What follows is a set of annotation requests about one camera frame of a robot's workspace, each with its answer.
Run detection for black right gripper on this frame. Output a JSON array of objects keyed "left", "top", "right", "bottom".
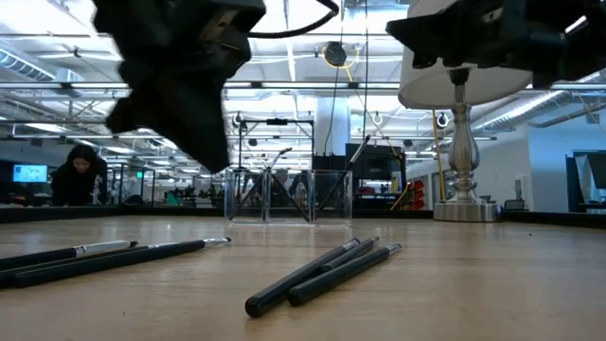
[{"left": 385, "top": 0, "right": 606, "bottom": 89}]

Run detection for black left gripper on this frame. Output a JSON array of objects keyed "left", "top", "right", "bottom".
[{"left": 92, "top": 0, "right": 266, "bottom": 174}]

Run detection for clear acrylic three-compartment organizer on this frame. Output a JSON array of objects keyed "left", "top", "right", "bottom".
[{"left": 223, "top": 169, "right": 354, "bottom": 226}]

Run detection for red containers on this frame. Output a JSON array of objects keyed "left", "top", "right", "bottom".
[{"left": 409, "top": 178, "right": 427, "bottom": 211}]

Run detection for silver lamp white shade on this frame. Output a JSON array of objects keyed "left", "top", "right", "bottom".
[{"left": 397, "top": 0, "right": 534, "bottom": 224}]

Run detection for person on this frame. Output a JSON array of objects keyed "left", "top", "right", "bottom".
[{"left": 49, "top": 142, "right": 109, "bottom": 207}]

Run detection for dark cabinet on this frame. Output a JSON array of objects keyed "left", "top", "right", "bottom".
[{"left": 311, "top": 143, "right": 407, "bottom": 210}]

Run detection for monitor with blue screen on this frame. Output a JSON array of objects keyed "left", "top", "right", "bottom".
[{"left": 11, "top": 163, "right": 49, "bottom": 185}]

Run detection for grey patterned sheet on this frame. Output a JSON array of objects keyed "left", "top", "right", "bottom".
[{"left": 565, "top": 150, "right": 606, "bottom": 213}]

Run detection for distant black rig frame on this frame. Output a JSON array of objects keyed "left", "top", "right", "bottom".
[{"left": 238, "top": 117, "right": 316, "bottom": 171}]

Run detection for hanging cable reel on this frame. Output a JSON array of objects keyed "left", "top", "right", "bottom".
[{"left": 321, "top": 41, "right": 349, "bottom": 69}]

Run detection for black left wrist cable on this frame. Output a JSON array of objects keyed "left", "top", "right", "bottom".
[{"left": 248, "top": 0, "right": 340, "bottom": 40}]

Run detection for yellow hose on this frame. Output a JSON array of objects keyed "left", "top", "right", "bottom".
[{"left": 390, "top": 182, "right": 414, "bottom": 210}]

